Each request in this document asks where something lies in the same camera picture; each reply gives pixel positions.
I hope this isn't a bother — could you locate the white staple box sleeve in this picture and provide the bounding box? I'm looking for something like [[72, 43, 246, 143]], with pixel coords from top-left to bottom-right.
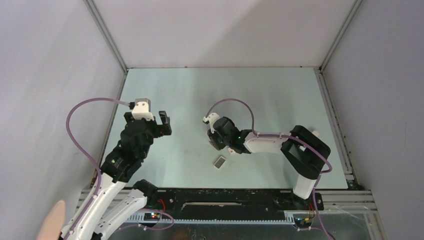
[[227, 148, 236, 155]]

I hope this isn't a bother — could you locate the staple tray with staples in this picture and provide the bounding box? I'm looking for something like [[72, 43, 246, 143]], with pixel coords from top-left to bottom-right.
[[213, 156, 227, 169]]

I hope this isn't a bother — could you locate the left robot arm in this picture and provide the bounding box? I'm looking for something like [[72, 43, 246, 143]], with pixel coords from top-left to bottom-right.
[[59, 110, 172, 240]]

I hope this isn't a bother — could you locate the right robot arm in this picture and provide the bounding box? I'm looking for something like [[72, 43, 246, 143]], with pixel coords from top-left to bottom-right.
[[203, 113, 331, 209]]

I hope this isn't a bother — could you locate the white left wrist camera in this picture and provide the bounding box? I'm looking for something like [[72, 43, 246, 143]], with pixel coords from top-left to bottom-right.
[[131, 98, 154, 121]]

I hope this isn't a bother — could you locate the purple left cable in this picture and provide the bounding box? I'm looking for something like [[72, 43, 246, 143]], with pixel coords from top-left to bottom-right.
[[61, 97, 131, 240]]

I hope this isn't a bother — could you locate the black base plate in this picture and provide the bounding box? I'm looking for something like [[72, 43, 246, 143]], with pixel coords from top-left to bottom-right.
[[146, 188, 324, 220]]

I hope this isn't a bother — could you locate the grey cable duct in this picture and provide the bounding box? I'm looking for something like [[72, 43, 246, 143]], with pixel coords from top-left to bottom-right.
[[124, 212, 295, 225]]

